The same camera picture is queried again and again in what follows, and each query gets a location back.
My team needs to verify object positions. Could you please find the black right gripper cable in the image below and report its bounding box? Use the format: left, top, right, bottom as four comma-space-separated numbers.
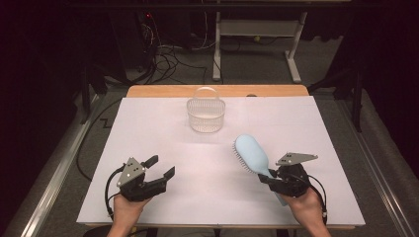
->
307, 173, 329, 225

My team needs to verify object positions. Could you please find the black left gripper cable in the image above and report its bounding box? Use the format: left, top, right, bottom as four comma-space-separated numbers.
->
104, 165, 126, 221

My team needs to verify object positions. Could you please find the bundle of floor cables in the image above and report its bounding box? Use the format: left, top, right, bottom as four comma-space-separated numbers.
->
139, 19, 210, 85

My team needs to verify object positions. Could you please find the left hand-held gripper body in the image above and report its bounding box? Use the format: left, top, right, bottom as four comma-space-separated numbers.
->
117, 157, 168, 202

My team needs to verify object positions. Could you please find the black metal stand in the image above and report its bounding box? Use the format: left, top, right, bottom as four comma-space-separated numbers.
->
79, 61, 111, 125
307, 64, 364, 133

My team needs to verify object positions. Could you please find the white plastic basket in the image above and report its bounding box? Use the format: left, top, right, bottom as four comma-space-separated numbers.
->
186, 86, 227, 134

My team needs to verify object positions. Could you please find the white metal stand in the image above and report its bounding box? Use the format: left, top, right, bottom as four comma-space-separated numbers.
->
211, 11, 308, 84

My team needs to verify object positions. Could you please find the person's right hand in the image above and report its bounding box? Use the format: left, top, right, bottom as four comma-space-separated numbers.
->
281, 189, 326, 225

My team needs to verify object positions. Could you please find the aluminium floor rail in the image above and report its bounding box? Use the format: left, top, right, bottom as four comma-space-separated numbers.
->
335, 98, 419, 237
3, 94, 104, 237

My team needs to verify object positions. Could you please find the long black floor cable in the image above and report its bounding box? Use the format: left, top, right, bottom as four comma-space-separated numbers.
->
76, 98, 124, 182

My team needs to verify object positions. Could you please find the dark computer tower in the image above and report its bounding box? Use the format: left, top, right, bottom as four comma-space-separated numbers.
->
111, 9, 156, 73

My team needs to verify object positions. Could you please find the light blue hairbrush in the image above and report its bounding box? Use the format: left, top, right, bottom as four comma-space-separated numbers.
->
232, 133, 289, 207

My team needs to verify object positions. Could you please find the person's left hand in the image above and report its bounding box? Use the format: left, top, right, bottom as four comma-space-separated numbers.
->
112, 194, 151, 228

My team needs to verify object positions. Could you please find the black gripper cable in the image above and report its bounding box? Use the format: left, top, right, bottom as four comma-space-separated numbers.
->
104, 165, 126, 221
307, 173, 329, 225

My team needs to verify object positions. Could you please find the wooden table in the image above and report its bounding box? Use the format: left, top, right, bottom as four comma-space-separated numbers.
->
84, 84, 357, 231

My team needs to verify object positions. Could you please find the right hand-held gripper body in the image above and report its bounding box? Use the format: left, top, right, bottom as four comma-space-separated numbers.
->
270, 152, 319, 198

